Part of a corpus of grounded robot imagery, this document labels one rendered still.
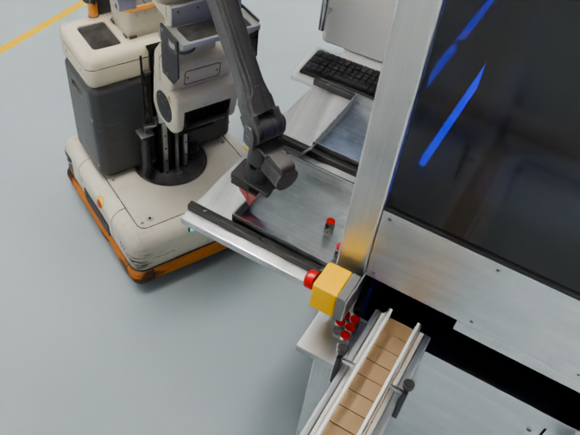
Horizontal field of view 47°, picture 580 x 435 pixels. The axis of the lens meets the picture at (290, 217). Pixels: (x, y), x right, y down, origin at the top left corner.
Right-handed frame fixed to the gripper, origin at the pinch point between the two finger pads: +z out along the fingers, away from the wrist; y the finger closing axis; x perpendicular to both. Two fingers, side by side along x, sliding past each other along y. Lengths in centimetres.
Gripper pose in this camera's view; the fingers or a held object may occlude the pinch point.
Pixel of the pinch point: (251, 201)
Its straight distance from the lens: 159.7
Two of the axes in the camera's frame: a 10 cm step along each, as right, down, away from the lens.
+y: 8.5, 4.8, -2.0
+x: 4.9, -6.1, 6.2
